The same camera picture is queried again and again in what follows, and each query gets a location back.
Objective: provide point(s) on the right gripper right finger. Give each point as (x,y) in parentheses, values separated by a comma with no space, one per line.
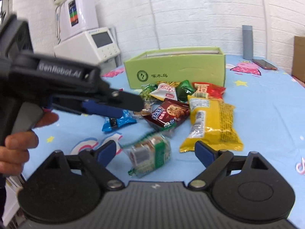
(245,188)

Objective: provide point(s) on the smartphone red case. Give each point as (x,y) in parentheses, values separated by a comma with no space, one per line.
(264,64)

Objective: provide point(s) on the red fried snack bag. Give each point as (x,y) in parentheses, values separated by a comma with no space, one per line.
(208,90)

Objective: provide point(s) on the white water purifier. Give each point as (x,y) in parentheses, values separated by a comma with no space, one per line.
(96,47)

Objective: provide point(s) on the grey cylindrical bottle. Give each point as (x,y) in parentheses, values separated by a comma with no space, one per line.
(247,40)

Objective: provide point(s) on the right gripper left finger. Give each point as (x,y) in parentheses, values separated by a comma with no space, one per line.
(67,187)

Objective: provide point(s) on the brown pastry clear packet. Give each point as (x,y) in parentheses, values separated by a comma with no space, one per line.
(149,106)

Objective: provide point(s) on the clear cracker packet green band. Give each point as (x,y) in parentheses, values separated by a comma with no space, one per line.
(148,153)

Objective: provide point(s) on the brown cardboard box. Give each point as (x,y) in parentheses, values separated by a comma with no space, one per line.
(298,68)

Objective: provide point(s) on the dark green candy packet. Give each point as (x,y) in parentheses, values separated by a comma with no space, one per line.
(184,89)

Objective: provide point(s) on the dark brown cookie packet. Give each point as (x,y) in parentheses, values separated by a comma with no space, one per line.
(170,113)

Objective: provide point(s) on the blue candy packet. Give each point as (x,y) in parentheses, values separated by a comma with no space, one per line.
(111,124)

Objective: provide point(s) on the yellow patterned snack packet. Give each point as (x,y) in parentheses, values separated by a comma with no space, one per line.
(172,84)

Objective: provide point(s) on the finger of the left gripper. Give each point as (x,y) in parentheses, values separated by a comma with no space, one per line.
(124,100)
(84,105)

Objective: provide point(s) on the green peas snack packet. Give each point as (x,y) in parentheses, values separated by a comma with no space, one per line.
(146,90)

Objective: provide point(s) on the yellow chips bag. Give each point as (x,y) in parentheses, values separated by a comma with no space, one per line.
(212,122)

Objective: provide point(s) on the blue cartoon tablecloth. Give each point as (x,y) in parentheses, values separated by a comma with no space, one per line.
(268,117)

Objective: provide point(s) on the green cardboard box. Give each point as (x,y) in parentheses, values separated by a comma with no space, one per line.
(202,64)

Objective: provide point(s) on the white triangular snack packet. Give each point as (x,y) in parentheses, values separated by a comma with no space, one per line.
(164,91)

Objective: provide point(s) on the person's left hand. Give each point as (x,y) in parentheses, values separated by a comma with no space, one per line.
(14,154)

